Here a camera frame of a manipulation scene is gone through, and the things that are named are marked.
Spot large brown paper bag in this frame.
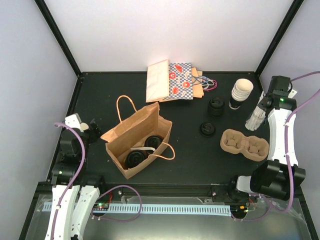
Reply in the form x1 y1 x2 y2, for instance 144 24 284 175
100 95 176 179

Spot black coffee cup lid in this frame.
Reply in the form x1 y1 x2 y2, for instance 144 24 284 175
144 135 163 150

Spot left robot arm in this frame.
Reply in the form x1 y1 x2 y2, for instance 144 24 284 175
45 113 108 240

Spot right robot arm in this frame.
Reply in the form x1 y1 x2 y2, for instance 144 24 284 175
227 93 306 202

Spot glass of white stirrers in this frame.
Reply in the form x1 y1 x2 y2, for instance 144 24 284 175
245 91 266 131

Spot stack of paper cups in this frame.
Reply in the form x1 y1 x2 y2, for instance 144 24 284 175
228 78 254 110

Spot far black lid stack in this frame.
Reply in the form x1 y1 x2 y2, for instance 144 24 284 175
207 97 225 117

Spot black lid stack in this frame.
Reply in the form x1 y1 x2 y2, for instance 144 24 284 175
199 121 216 137
207 97 225 117

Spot near black lid stack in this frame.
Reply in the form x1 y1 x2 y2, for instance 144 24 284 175
199 121 216 137

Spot flat brown paper bags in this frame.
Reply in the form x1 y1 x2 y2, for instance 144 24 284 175
191 67 204 98

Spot blue checkered paper bag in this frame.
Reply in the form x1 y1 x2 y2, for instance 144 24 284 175
160 62 193 102

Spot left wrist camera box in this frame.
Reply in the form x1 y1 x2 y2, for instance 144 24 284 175
64 113 83 132

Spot white slotted cable duct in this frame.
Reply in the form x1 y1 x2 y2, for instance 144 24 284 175
43 201 232 218

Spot black right frame post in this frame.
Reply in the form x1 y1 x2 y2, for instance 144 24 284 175
255 0 304 77

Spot black frame post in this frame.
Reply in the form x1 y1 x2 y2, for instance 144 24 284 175
34 0 82 77
255 0 304 77

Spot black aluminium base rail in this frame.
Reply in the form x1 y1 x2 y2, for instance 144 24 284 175
104 183 233 198

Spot black left frame post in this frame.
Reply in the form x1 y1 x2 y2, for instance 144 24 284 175
34 0 82 77

